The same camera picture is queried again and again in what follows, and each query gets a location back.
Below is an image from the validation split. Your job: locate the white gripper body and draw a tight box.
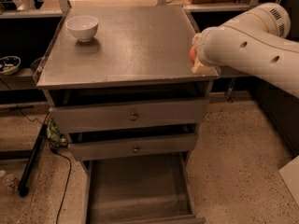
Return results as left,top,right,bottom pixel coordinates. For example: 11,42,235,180
195,27,218,67

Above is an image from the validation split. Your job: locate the red apple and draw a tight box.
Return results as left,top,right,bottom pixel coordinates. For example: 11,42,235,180
189,45,197,63

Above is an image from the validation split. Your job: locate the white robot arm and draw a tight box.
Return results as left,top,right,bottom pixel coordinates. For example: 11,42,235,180
191,3,299,97

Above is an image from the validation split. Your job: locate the top grey drawer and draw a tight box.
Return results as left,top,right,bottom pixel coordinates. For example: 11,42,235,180
50,98,209,133

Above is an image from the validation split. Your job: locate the grey drawer cabinet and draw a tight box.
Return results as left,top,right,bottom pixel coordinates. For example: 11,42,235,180
33,5,221,224

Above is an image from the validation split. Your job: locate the middle grey drawer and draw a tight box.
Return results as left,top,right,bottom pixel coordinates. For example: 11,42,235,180
69,133,198,161

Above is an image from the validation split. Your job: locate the bottom open grey drawer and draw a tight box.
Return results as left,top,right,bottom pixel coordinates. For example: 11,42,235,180
82,153,206,224

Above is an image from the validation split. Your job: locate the white ceramic bowl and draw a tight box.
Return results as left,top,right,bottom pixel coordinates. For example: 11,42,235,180
65,15,98,42

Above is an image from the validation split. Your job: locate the white board on floor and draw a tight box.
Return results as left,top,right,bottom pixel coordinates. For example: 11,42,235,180
278,156,299,206

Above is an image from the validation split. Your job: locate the green snack bag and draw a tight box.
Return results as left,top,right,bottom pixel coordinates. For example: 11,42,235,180
46,119,68,148

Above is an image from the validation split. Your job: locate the grey side shelf left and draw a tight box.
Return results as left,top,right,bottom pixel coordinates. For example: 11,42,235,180
0,68,36,91

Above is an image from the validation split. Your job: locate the patterned bowl on shelf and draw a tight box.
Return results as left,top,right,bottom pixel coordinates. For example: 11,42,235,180
0,56,21,76

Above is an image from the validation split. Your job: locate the black metal leg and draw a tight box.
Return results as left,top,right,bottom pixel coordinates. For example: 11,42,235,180
18,124,47,197

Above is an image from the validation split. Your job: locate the black floor cable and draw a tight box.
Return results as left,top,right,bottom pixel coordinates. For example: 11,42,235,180
50,147,73,224

